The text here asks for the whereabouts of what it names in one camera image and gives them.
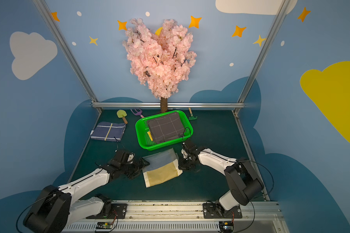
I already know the dark grey grid pillowcase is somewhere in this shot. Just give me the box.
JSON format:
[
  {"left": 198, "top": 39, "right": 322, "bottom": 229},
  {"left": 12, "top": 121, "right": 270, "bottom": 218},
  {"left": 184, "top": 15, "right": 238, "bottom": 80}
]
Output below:
[{"left": 147, "top": 112, "right": 185, "bottom": 144}]

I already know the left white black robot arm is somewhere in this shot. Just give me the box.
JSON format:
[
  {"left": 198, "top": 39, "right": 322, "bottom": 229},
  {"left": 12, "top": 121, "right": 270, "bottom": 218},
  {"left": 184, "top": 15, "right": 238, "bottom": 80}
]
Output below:
[{"left": 23, "top": 150, "right": 150, "bottom": 233}]

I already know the pink blossom artificial tree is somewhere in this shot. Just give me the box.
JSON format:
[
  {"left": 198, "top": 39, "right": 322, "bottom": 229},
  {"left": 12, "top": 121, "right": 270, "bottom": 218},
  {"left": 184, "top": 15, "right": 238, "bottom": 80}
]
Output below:
[{"left": 122, "top": 18, "right": 197, "bottom": 113}]

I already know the left green circuit board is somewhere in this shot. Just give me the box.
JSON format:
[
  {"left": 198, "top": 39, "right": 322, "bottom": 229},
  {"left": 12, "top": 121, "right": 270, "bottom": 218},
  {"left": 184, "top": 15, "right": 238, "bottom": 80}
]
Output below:
[{"left": 95, "top": 222, "right": 114, "bottom": 232}]

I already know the front aluminium rail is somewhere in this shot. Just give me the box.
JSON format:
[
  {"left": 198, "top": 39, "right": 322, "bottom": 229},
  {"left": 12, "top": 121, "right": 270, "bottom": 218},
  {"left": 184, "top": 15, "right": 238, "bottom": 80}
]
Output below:
[{"left": 61, "top": 201, "right": 289, "bottom": 233}]

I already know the yellow-green toy shovel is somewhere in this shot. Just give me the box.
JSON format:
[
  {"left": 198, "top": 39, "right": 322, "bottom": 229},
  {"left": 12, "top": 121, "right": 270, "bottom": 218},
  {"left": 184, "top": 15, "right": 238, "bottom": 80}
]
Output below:
[{"left": 117, "top": 110, "right": 128, "bottom": 124}]

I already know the navy plaid folded pillowcase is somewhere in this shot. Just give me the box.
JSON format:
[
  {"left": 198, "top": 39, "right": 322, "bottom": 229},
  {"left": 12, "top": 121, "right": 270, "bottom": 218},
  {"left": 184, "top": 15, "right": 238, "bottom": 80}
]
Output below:
[{"left": 90, "top": 122, "right": 126, "bottom": 142}]

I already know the right aluminium frame post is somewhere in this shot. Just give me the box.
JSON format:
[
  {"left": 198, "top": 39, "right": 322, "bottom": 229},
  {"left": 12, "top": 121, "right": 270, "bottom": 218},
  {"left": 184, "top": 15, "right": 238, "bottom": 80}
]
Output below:
[{"left": 237, "top": 0, "right": 291, "bottom": 104}]

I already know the aluminium frame post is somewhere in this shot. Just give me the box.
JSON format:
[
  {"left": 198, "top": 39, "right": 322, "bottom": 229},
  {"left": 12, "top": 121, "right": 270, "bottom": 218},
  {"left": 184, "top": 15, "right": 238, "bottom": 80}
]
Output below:
[
  {"left": 237, "top": 0, "right": 291, "bottom": 104},
  {"left": 33, "top": 0, "right": 99, "bottom": 106}
]

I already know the green plastic basket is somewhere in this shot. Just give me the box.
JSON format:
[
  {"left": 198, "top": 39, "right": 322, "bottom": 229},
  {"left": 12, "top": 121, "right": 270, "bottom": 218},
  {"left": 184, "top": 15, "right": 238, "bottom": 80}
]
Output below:
[{"left": 135, "top": 110, "right": 193, "bottom": 151}]

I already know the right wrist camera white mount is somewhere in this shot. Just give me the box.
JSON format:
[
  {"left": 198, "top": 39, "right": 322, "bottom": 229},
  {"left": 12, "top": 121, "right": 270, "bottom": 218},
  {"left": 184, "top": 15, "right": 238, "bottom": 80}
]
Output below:
[{"left": 181, "top": 150, "right": 189, "bottom": 160}]

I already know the aluminium frame crossbar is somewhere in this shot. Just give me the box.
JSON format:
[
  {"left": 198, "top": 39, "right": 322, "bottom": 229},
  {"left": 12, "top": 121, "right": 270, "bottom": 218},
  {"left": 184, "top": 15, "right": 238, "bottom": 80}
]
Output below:
[{"left": 92, "top": 102, "right": 245, "bottom": 108}]

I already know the green circuit board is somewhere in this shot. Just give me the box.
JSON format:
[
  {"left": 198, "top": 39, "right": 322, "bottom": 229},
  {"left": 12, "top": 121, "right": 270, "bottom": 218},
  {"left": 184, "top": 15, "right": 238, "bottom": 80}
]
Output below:
[
  {"left": 219, "top": 221, "right": 234, "bottom": 233},
  {"left": 95, "top": 222, "right": 114, "bottom": 232}
]

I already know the left aluminium frame post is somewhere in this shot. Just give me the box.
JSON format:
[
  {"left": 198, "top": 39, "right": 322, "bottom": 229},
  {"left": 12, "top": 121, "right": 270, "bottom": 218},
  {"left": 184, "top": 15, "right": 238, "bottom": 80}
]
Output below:
[{"left": 33, "top": 0, "right": 99, "bottom": 106}]

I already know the green toy rake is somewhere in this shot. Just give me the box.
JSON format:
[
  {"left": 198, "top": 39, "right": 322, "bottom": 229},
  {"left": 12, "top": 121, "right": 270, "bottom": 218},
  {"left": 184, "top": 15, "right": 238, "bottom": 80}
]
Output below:
[{"left": 188, "top": 108, "right": 197, "bottom": 121}]

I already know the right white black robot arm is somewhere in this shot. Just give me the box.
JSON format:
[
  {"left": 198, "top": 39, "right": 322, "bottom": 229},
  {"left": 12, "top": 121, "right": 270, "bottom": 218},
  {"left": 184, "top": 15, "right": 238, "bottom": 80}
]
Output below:
[{"left": 179, "top": 140, "right": 264, "bottom": 211}]

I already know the right aluminium table edge rail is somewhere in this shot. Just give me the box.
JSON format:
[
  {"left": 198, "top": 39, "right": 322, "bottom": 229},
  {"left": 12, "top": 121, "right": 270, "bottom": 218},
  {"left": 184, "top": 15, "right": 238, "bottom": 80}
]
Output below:
[{"left": 233, "top": 112, "right": 270, "bottom": 202}]

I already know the beige grey pillowcase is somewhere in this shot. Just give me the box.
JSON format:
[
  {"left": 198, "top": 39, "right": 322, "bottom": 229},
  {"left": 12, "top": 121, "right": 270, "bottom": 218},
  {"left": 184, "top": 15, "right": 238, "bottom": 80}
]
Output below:
[{"left": 142, "top": 148, "right": 183, "bottom": 188}]

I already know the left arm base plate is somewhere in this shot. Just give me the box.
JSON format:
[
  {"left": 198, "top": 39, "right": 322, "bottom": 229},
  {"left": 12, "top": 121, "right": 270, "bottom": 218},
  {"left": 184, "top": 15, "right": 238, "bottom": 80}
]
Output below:
[{"left": 86, "top": 203, "right": 127, "bottom": 219}]

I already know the yellow cartoon pillowcase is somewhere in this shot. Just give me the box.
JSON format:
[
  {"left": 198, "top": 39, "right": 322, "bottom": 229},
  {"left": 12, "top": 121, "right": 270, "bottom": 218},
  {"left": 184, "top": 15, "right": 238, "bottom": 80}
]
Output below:
[{"left": 147, "top": 131, "right": 153, "bottom": 141}]

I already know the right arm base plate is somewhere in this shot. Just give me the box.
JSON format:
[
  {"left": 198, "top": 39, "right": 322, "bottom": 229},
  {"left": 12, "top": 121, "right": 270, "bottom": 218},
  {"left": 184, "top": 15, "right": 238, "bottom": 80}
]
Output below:
[{"left": 202, "top": 202, "right": 243, "bottom": 219}]

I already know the right green circuit board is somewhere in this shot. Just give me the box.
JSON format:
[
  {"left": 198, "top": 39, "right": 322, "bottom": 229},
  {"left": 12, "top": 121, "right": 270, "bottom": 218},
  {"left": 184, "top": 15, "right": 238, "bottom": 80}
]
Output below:
[{"left": 219, "top": 221, "right": 234, "bottom": 233}]

